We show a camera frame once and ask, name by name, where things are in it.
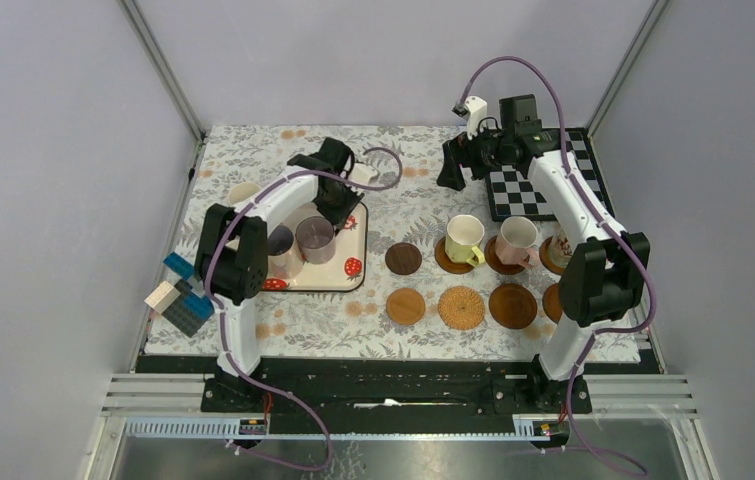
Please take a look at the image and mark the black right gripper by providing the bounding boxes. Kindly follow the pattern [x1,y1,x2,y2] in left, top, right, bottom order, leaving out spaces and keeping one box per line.
[435,119,512,192]

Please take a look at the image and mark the purple cup dark handle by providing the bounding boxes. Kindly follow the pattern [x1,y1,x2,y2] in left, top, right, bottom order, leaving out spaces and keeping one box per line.
[295,216,336,265]

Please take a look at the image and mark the black white chessboard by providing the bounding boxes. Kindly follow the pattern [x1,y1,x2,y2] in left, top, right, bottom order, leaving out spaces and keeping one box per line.
[485,128,613,222]

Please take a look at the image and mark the cream tray with black rim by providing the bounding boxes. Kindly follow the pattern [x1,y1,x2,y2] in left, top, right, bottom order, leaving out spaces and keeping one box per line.
[263,203,368,292]

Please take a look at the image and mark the white cup yellow handle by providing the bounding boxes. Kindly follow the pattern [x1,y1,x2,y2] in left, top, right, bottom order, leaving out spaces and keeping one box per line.
[445,214,486,268]

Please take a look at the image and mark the dark walnut coaster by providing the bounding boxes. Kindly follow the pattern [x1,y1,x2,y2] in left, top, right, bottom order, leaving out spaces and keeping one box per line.
[384,242,422,275]

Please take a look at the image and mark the white cup pink front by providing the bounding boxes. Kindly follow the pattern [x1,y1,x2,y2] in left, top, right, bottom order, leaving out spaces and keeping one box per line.
[495,216,541,269]

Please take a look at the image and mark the large cream cup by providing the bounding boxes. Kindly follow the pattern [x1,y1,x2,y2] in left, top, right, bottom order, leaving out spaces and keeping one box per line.
[548,226,572,269]

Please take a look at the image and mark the light bamboo coaster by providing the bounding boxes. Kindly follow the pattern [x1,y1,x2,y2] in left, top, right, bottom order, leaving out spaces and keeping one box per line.
[386,288,426,326]

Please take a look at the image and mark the woven rattan coaster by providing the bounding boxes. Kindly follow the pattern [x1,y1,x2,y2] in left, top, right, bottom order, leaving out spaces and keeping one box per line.
[438,286,486,331]

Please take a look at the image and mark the brown ridged wooden coaster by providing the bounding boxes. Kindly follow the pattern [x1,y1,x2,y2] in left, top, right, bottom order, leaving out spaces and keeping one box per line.
[488,284,538,330]

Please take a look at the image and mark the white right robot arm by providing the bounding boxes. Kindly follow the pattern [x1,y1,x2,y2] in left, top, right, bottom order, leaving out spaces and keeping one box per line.
[437,95,650,412]

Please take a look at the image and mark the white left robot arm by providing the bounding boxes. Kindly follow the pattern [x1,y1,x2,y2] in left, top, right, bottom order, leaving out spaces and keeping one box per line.
[194,138,362,411]

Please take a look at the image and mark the lilac cup centre front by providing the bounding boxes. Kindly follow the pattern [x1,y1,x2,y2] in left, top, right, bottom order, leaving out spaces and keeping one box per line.
[267,225,304,279]

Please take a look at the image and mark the floral tablecloth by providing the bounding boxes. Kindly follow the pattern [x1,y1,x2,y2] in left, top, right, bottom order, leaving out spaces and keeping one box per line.
[175,126,556,361]

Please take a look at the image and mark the blue block puzzle box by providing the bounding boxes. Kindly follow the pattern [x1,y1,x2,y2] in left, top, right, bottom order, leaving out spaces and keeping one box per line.
[162,252,214,337]

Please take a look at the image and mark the wooden block pieces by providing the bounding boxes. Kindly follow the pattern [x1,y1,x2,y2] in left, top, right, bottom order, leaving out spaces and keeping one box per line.
[144,281,180,315]

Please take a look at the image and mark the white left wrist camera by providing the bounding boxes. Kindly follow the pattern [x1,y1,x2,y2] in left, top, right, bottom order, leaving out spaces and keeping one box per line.
[348,163,380,186]

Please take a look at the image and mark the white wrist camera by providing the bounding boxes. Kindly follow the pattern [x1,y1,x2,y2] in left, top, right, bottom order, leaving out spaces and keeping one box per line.
[452,95,488,140]
[348,163,380,186]

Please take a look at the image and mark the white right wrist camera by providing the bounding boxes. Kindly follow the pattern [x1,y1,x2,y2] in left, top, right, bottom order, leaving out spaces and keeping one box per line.
[452,95,488,140]

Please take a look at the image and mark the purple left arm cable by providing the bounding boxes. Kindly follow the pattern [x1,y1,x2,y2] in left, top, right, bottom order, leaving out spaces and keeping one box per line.
[203,146,405,473]

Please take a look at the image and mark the white cup pink handle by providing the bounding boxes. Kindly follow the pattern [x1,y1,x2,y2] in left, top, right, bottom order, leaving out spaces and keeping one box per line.
[226,182,261,206]

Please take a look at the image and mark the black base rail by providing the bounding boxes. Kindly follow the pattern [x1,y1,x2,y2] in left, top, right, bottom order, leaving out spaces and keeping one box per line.
[201,358,592,434]

